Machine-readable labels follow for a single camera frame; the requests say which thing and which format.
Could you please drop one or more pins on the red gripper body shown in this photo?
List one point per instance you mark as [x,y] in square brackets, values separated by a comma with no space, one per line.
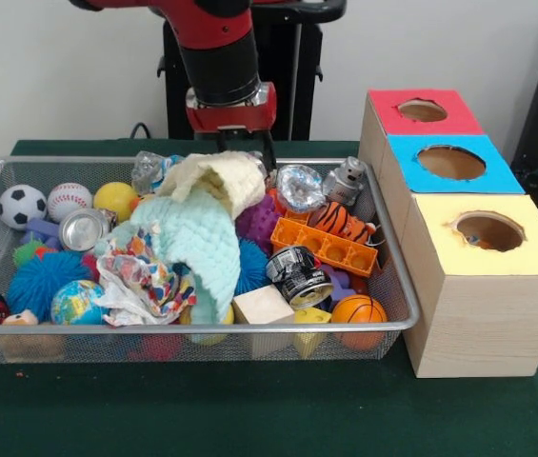
[235,116]

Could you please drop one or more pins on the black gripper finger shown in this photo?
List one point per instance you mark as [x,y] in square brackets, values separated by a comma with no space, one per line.
[268,150]
[224,142]

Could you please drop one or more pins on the cream muslin cloth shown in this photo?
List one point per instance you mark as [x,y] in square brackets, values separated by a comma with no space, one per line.
[230,176]

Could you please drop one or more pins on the mint green muslin cloth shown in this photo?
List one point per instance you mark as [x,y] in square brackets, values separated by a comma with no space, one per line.
[197,238]

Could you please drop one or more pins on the colourful dotted cloth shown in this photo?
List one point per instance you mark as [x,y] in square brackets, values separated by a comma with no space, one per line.
[140,285]
[475,241]

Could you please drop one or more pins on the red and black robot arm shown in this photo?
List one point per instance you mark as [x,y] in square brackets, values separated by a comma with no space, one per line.
[216,47]

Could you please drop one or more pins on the wooden box with three holes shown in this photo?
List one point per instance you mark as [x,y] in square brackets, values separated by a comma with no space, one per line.
[487,323]

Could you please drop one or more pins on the tiger plush toy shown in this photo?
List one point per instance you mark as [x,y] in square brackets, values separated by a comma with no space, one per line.
[340,219]

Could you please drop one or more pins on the orange toy building block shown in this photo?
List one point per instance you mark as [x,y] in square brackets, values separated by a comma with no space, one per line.
[321,247]

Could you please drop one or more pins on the plain yellow ball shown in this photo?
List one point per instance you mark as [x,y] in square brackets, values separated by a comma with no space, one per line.
[115,200]

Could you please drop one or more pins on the white toy baseball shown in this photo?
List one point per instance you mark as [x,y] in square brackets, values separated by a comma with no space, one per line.
[69,200]

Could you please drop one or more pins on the orange toy basketball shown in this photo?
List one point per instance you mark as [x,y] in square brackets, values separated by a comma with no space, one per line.
[359,311]

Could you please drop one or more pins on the black and white soccer ball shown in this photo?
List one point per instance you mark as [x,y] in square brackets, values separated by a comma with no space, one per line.
[22,207]

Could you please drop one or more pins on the globe print ball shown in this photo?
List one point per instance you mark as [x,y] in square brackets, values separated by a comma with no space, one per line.
[75,304]

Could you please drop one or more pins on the blue spiky rubber ball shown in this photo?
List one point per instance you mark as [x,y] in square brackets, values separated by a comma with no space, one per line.
[45,281]

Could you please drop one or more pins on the dark green tablecloth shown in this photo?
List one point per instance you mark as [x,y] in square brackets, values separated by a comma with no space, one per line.
[249,409]

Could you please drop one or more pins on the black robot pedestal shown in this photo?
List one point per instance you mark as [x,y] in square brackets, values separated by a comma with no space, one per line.
[297,71]

